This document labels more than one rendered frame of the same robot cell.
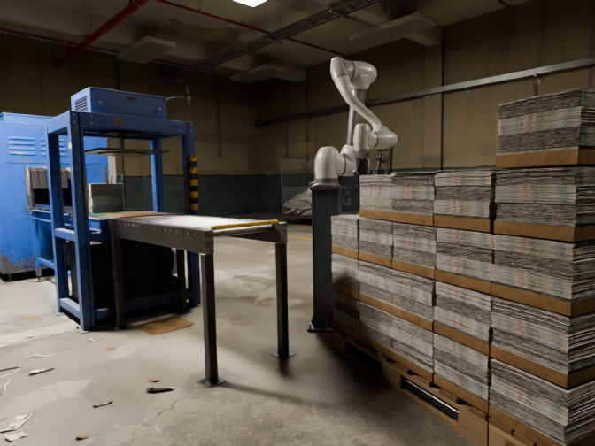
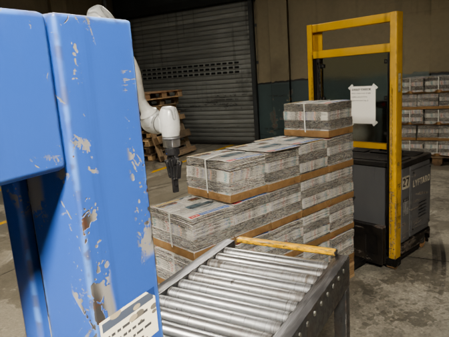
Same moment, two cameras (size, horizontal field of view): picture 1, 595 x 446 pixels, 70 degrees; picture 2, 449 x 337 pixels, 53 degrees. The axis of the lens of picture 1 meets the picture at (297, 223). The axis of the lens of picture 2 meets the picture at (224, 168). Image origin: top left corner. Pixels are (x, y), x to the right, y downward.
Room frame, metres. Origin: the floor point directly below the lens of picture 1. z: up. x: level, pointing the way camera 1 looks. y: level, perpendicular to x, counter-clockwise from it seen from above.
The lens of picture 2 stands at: (2.98, 1.89, 1.50)
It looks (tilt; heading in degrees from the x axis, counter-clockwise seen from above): 11 degrees down; 254
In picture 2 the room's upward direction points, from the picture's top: 4 degrees counter-clockwise
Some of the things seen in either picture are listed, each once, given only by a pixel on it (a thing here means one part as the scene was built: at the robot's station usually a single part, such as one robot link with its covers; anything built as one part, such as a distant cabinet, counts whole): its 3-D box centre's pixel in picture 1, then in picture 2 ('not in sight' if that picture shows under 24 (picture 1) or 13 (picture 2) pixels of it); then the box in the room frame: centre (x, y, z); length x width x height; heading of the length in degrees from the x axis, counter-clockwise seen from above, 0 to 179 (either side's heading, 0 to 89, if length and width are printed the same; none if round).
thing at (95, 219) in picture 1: (126, 219); not in sight; (3.52, 1.42, 0.75); 0.70 x 0.65 x 0.10; 43
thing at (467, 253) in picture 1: (421, 301); (250, 252); (2.13, -0.62, 0.42); 1.17 x 0.39 x 0.83; 25
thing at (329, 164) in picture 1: (328, 162); not in sight; (2.97, -0.22, 1.17); 0.18 x 0.16 x 0.22; 113
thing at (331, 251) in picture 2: (246, 224); (284, 245); (2.28, 0.28, 0.81); 0.43 x 0.03 x 0.02; 133
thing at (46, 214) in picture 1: (82, 214); not in sight; (4.34, 2.20, 0.75); 1.53 x 0.64 x 0.10; 43
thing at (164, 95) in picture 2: not in sight; (150, 124); (1.83, -7.42, 0.65); 1.33 x 0.94 x 1.30; 47
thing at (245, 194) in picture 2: (386, 213); (239, 191); (2.22, -0.47, 0.86); 0.29 x 0.16 x 0.04; 25
